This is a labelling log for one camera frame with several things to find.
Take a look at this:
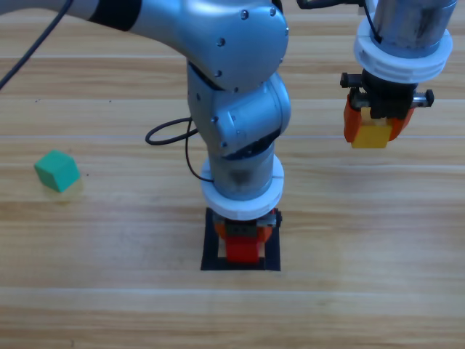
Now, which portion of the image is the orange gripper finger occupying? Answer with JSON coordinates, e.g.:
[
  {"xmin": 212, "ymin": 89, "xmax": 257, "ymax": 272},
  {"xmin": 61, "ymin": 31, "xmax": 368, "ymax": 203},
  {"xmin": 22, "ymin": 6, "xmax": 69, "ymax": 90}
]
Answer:
[
  {"xmin": 385, "ymin": 107, "xmax": 416, "ymax": 144},
  {"xmin": 343, "ymin": 95, "xmax": 372, "ymax": 144},
  {"xmin": 214, "ymin": 222, "xmax": 230, "ymax": 243},
  {"xmin": 255, "ymin": 225, "xmax": 273, "ymax": 252}
]

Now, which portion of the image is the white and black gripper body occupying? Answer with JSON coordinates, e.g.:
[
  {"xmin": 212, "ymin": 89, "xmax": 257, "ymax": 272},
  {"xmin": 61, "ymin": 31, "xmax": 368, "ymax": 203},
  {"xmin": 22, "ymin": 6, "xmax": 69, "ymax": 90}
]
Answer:
[
  {"xmin": 201, "ymin": 156, "xmax": 285, "ymax": 237},
  {"xmin": 339, "ymin": 16, "xmax": 454, "ymax": 121}
]

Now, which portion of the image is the yellow wooden cube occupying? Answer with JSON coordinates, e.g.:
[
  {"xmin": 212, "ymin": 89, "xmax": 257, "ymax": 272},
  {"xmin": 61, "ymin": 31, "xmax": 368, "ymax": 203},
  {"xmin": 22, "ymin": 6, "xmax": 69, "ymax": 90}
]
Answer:
[{"xmin": 350, "ymin": 121, "xmax": 393, "ymax": 150}]

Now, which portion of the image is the red wooden cube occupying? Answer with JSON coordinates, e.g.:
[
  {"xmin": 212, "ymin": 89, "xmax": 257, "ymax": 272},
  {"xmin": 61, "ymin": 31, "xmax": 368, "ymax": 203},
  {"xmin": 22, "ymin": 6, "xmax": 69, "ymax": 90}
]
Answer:
[{"xmin": 225, "ymin": 234, "xmax": 263, "ymax": 263}]

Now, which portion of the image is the green wooden cube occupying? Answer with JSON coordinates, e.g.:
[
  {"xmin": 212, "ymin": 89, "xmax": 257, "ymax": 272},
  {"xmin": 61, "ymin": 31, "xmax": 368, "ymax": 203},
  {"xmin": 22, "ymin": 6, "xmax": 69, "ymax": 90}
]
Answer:
[{"xmin": 33, "ymin": 149, "xmax": 81, "ymax": 193}]

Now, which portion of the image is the black tape square outline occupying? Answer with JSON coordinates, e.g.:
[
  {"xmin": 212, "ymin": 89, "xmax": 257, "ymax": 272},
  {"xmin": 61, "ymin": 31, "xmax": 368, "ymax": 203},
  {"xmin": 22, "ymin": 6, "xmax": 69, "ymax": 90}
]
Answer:
[{"xmin": 200, "ymin": 206, "xmax": 282, "ymax": 272}]

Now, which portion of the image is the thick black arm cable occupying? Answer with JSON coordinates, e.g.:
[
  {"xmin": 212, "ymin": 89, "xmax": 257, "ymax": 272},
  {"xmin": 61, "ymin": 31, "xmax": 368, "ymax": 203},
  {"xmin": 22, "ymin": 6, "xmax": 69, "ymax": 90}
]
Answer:
[
  {"xmin": 0, "ymin": 0, "xmax": 200, "ymax": 147},
  {"xmin": 362, "ymin": 0, "xmax": 384, "ymax": 43}
]

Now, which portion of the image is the thin black arm wire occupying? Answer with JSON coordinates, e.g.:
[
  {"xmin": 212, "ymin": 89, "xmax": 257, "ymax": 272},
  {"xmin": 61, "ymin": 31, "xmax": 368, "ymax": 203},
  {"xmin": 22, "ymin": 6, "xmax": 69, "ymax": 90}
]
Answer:
[{"xmin": 184, "ymin": 118, "xmax": 216, "ymax": 182}]

